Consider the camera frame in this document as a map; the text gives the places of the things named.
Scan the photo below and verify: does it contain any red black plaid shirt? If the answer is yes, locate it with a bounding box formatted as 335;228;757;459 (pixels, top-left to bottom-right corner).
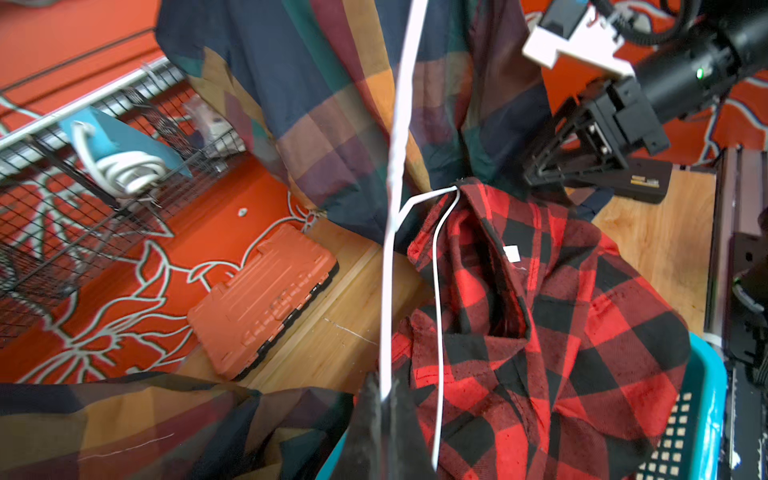
392;179;691;479

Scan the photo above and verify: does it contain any teal box with cable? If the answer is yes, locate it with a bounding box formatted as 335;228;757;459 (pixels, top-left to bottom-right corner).
58;107;192;199

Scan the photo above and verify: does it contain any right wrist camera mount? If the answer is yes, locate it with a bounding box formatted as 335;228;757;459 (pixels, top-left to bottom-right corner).
522;0;635;78

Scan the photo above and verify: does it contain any teal plastic basket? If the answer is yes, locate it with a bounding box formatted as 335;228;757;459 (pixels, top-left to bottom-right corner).
316;333;727;479

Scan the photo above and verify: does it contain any white wire hanger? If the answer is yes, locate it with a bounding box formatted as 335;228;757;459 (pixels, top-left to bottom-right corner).
378;1;460;471

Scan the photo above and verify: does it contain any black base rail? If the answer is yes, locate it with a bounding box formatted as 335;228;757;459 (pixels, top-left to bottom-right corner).
704;148;767;479

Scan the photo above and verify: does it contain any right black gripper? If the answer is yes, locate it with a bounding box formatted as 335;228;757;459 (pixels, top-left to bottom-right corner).
523;76;671;186

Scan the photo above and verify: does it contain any black box with label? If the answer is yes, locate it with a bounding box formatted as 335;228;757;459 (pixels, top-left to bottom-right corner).
587;158;673;205

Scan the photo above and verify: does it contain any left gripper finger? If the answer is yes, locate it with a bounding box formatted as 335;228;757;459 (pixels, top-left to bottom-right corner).
329;372;438;479

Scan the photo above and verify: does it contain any dark plaid shirt left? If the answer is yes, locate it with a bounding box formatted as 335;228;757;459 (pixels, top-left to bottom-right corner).
1;373;353;479

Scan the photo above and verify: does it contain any white switch box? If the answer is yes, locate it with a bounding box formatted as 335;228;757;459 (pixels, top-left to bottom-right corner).
183;95;242;156

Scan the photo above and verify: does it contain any dark multicolour plaid shirt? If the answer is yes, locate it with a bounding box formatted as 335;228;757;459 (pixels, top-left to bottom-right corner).
154;0;616;247

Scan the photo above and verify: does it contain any black wire basket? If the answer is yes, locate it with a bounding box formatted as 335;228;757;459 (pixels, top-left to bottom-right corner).
1;57;242;347

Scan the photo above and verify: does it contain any red tool case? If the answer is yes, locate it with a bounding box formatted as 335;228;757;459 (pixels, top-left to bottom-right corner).
187;225;339;380

